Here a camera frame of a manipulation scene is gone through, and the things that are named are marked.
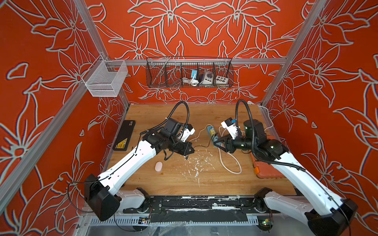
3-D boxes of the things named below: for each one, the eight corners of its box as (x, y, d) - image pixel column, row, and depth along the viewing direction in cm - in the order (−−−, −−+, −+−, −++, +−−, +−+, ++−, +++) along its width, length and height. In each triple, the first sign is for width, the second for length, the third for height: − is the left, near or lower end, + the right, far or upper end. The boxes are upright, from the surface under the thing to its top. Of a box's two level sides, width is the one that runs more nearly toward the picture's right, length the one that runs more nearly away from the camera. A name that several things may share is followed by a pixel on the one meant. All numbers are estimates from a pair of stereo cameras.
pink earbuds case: (154, 172, 86) (154, 171, 84) (156, 162, 90) (155, 161, 88) (162, 172, 86) (161, 171, 84) (163, 162, 89) (162, 161, 88)
